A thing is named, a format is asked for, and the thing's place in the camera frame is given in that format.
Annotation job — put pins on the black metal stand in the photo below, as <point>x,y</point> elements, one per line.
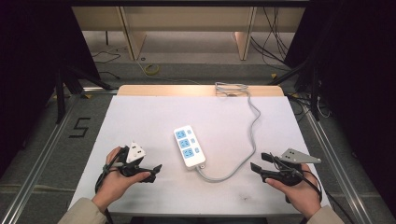
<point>60,93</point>
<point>315,93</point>

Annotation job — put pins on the beige wooden desk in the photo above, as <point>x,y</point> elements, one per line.
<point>186,18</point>

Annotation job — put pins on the yellow tape roll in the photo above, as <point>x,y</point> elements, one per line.
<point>152,69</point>

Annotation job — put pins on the person's left hand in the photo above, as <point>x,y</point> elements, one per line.
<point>115,183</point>

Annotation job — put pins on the white power strip blue sockets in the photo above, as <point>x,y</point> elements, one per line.
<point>189,146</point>

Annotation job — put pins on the white table cover board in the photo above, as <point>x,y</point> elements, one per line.
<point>155,118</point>

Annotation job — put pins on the person's right hand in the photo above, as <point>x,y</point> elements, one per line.
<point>300,194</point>

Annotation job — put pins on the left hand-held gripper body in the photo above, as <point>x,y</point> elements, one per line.
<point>134,154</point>

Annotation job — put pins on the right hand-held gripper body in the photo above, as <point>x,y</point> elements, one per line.
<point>291,169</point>

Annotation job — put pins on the aluminium floor rail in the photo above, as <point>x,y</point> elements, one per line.
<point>40,155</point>
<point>339,174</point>

